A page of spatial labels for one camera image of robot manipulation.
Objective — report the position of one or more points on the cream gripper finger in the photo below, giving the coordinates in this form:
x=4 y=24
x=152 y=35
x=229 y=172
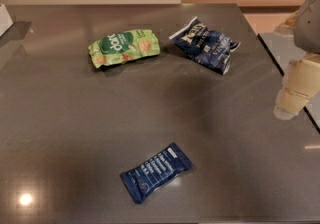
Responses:
x=301 y=82

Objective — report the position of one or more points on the blue rxbar blueberry bar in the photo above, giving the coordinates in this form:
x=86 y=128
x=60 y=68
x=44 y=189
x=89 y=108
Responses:
x=155 y=172

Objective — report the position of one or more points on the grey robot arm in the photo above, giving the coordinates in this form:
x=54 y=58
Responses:
x=306 y=27

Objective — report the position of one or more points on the dark blue chip bag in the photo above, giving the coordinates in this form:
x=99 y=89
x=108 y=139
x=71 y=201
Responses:
x=205 y=46

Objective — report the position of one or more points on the green rice chip bag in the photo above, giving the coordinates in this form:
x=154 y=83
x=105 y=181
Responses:
x=122 y=47

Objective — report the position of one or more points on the white box at left edge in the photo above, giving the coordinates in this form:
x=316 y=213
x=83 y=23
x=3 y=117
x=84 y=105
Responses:
x=5 y=19

